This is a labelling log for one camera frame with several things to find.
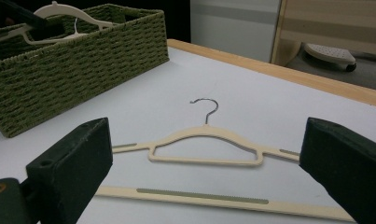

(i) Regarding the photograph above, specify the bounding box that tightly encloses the white cabinet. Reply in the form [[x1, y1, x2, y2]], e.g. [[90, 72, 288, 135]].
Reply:
[[189, 0, 283, 63]]

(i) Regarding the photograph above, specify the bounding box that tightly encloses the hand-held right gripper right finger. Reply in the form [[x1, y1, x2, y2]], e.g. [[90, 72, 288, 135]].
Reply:
[[299, 117, 376, 224]]

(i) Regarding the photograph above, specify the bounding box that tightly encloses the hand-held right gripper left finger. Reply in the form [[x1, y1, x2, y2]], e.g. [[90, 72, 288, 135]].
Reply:
[[25, 117, 114, 224]]

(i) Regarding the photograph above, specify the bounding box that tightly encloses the wooden desk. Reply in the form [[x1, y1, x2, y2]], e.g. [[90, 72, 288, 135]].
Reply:
[[271, 0, 376, 68]]

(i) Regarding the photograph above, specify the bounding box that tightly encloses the green woven basket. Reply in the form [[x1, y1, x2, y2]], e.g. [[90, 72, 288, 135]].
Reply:
[[0, 3, 171, 139]]

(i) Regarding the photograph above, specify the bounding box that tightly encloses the beige plastic clothes hanger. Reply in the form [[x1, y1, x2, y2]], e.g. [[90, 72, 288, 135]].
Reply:
[[0, 0, 115, 46], [95, 97, 356, 222]]

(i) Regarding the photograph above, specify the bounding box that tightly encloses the white table cover sheet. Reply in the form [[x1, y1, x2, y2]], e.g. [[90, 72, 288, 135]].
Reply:
[[0, 46, 376, 224]]

